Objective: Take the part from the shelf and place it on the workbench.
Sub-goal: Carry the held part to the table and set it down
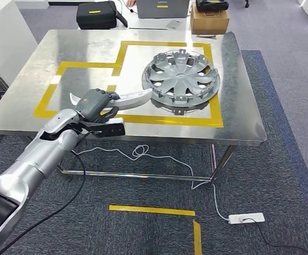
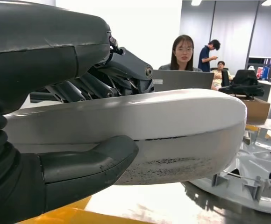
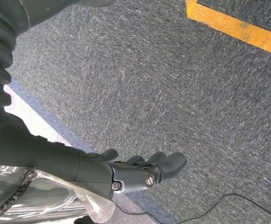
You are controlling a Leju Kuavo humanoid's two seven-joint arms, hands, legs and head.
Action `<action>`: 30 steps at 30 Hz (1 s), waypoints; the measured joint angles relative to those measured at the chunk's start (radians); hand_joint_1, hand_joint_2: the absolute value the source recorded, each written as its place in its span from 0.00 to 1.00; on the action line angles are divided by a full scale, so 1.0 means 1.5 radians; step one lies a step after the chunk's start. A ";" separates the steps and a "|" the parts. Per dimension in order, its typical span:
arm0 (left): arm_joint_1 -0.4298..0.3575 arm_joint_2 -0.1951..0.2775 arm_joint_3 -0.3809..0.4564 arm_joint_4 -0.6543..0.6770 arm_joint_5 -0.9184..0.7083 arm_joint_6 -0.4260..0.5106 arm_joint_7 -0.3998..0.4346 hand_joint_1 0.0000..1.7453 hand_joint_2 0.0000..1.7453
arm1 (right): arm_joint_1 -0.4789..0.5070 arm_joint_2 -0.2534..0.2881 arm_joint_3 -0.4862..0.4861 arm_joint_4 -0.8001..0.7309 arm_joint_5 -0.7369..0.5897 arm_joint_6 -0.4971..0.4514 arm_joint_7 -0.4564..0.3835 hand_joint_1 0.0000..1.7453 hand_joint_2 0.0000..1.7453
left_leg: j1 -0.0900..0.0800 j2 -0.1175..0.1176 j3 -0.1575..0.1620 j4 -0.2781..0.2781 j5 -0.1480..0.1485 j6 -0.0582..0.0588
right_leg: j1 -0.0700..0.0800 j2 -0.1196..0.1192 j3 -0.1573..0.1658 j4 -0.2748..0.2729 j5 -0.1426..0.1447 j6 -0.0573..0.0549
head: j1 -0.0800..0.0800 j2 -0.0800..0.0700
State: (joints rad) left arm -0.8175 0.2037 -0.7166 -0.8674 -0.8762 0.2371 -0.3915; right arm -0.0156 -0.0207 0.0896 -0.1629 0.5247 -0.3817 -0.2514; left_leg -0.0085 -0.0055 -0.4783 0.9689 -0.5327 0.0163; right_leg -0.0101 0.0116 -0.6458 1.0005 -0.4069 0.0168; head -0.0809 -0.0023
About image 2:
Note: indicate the cardboard box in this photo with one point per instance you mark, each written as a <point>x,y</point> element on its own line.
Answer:
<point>254,109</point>

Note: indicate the dark display shelf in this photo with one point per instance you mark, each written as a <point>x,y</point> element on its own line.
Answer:
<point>266,69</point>

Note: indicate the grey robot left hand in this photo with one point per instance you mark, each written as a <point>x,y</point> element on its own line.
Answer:
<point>32,46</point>

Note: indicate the silver wheel hubcap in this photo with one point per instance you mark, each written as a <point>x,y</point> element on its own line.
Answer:
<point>254,164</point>

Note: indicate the grey laptop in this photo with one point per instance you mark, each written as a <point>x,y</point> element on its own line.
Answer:
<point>185,81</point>

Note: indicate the person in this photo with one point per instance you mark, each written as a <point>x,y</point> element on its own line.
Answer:
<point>204,58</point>
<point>217,77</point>
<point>183,54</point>

